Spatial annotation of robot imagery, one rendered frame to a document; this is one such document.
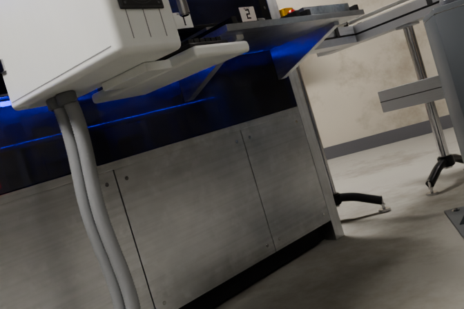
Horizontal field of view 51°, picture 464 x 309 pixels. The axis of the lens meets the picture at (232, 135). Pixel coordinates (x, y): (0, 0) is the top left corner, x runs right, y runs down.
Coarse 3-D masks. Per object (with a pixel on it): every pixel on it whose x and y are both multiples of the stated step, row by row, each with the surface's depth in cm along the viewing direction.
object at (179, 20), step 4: (176, 12) 176; (176, 16) 176; (188, 16) 180; (176, 20) 176; (180, 20) 177; (188, 20) 179; (176, 24) 175; (180, 24) 177; (184, 24) 178; (188, 24) 179; (192, 24) 180; (180, 28) 176
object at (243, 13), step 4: (240, 8) 197; (244, 8) 199; (248, 8) 200; (252, 8) 202; (240, 12) 197; (244, 12) 199; (248, 12) 200; (252, 12) 201; (244, 16) 198; (248, 16) 200; (252, 16) 201; (244, 20) 198; (248, 20) 199; (252, 20) 201; (256, 20) 202
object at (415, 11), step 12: (408, 0) 245; (420, 0) 237; (432, 0) 233; (372, 12) 260; (396, 12) 247; (408, 12) 243; (420, 12) 239; (348, 24) 272; (360, 24) 264; (372, 24) 259; (384, 24) 254; (396, 24) 249; (360, 36) 265; (372, 36) 260
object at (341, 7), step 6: (312, 6) 166; (318, 6) 169; (324, 6) 171; (330, 6) 173; (336, 6) 175; (342, 6) 178; (348, 6) 180; (312, 12) 166; (318, 12) 168; (324, 12) 170
